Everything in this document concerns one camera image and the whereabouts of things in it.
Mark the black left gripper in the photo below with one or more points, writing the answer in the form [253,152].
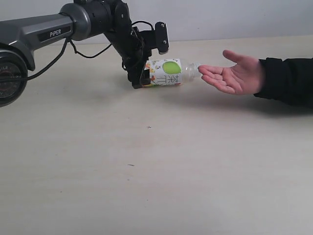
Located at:
[132,45]

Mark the capless green pear tea bottle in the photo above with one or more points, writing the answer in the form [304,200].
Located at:
[170,72]

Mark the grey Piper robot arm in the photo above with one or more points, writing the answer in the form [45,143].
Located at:
[76,21]

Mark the open human hand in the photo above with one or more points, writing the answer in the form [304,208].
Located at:
[246,77]

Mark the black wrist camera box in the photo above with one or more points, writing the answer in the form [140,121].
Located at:
[162,41]

